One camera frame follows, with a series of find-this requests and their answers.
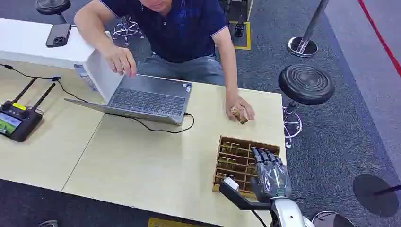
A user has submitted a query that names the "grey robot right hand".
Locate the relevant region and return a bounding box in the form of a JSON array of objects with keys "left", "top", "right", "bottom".
[{"left": 249, "top": 147, "right": 293, "bottom": 203}]

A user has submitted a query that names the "person's right hand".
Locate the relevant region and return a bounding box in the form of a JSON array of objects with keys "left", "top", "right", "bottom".
[{"left": 103, "top": 47, "right": 138, "bottom": 78}]

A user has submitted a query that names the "person's left hand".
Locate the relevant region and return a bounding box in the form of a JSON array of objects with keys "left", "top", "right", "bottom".
[{"left": 225, "top": 95, "right": 256, "bottom": 122}]

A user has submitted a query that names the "gold card pack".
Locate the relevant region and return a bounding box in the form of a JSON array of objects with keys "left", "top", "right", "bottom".
[{"left": 231, "top": 106, "right": 249, "bottom": 125}]

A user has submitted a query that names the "wooden card box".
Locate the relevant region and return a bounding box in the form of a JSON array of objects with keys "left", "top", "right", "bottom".
[{"left": 212, "top": 135, "right": 281, "bottom": 199}]

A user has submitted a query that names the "gold card stack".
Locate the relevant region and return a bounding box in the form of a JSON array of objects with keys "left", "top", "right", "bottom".
[
  {"left": 221, "top": 141, "right": 241, "bottom": 155},
  {"left": 217, "top": 157, "right": 238, "bottom": 172}
]

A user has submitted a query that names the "grey laptop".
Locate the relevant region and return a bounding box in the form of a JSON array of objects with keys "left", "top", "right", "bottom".
[{"left": 65, "top": 74, "right": 193, "bottom": 126}]

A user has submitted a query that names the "black round stool chrome base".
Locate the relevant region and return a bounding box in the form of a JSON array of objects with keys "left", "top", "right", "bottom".
[{"left": 278, "top": 64, "right": 335, "bottom": 148}]

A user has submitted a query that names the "black smartphone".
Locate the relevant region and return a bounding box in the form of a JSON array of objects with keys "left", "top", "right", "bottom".
[{"left": 45, "top": 23, "right": 72, "bottom": 48}]

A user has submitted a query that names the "person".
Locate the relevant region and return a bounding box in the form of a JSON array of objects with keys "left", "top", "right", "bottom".
[{"left": 73, "top": 0, "right": 256, "bottom": 123}]

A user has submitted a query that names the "white raised box shelf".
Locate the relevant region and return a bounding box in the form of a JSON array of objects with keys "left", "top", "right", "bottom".
[{"left": 0, "top": 18, "right": 125, "bottom": 105}]

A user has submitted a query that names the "black round stool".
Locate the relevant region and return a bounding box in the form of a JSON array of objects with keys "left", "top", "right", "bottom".
[{"left": 35, "top": 0, "right": 72, "bottom": 25}]

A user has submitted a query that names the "black stanchion base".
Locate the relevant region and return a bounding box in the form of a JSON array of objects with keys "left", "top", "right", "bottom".
[{"left": 353, "top": 174, "right": 401, "bottom": 218}]

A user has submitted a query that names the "black remote controller with antennas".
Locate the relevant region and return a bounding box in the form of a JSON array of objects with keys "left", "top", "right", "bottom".
[{"left": 0, "top": 77, "right": 57, "bottom": 143}]

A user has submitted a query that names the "red barrier belt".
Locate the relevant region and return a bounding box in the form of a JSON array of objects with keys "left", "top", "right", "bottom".
[{"left": 357, "top": 0, "right": 401, "bottom": 78}]

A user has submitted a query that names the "pale wrist camera on black mount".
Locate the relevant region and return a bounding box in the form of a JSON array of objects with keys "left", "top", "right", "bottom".
[{"left": 218, "top": 176, "right": 272, "bottom": 211}]

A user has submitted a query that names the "dark stool with chrome ring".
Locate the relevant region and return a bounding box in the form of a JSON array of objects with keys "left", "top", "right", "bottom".
[{"left": 311, "top": 210, "right": 356, "bottom": 227}]

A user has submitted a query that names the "black laptop cable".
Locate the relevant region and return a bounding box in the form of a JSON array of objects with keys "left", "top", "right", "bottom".
[{"left": 0, "top": 64, "right": 195, "bottom": 135}]

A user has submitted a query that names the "chrome stanchion post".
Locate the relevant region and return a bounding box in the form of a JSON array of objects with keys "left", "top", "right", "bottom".
[{"left": 287, "top": 0, "right": 330, "bottom": 58}]

